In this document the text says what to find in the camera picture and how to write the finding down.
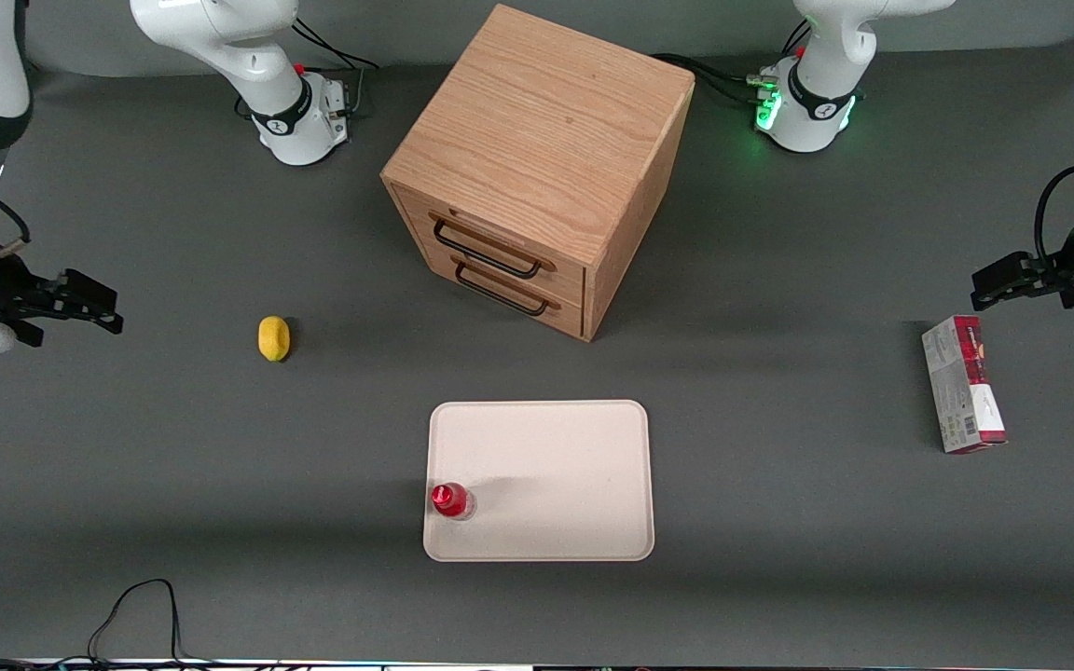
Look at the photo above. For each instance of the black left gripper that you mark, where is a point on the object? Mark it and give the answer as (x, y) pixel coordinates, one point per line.
(1062, 277)

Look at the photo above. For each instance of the red coke bottle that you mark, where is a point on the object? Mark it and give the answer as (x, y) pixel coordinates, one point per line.
(449, 499)

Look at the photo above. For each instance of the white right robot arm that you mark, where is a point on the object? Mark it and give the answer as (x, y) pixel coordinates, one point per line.
(220, 37)

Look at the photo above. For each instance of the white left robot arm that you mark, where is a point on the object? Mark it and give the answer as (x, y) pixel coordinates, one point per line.
(835, 37)

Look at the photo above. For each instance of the white rectangular tray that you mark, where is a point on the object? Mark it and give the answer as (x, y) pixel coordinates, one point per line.
(556, 466)

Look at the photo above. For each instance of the red tartan shortbread box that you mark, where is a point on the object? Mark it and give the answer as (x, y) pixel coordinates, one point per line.
(961, 391)

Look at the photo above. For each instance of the yellow lemon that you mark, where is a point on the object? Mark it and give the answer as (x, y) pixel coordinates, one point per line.
(274, 338)

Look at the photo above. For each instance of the wooden drawer front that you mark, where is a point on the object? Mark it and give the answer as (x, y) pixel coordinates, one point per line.
(425, 244)
(416, 207)

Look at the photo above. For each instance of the wooden drawer cabinet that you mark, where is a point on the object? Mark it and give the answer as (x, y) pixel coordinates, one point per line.
(537, 121)

